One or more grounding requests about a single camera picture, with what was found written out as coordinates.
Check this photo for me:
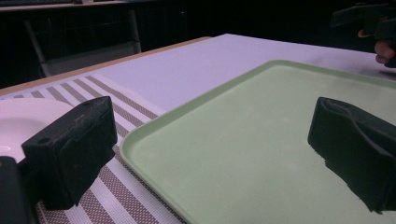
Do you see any green plastic tray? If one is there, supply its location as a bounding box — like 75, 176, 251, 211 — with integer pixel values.
120, 59, 396, 224

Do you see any grey metal chair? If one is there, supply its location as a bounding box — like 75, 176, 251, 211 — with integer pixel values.
23, 8, 143, 78

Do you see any striped woven placemat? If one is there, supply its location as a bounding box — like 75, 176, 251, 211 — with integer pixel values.
0, 73, 188, 224

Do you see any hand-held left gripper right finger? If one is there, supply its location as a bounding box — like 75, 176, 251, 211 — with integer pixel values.
307, 96, 396, 215

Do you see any white plate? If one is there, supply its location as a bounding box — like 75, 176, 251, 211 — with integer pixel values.
0, 97, 75, 164

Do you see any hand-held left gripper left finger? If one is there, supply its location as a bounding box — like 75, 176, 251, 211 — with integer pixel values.
21, 95, 119, 211

